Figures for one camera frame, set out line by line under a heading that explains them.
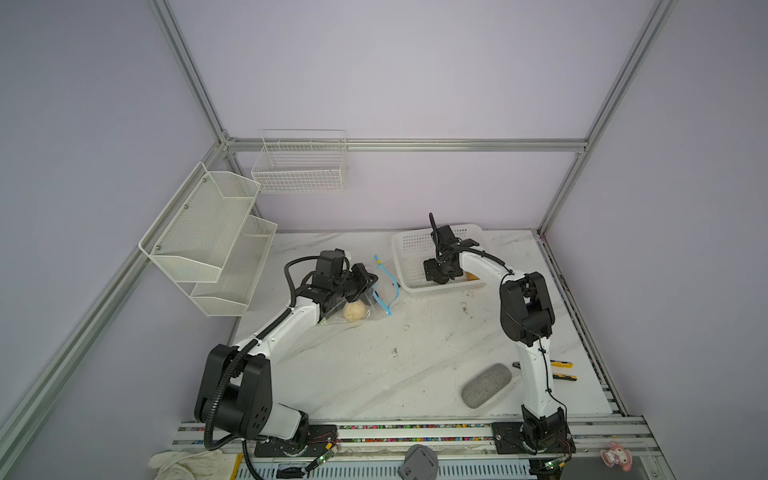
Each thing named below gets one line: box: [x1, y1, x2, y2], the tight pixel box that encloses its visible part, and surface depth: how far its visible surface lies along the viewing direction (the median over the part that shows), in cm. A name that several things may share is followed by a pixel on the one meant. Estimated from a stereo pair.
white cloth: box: [148, 448, 239, 480], surface depth 70 cm
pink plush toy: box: [600, 441, 633, 472], surface depth 71 cm
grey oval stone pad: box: [461, 363, 512, 409], surface depth 81 cm
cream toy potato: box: [343, 301, 366, 321], surface depth 94 cm
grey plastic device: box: [397, 444, 439, 480], surface depth 71 cm
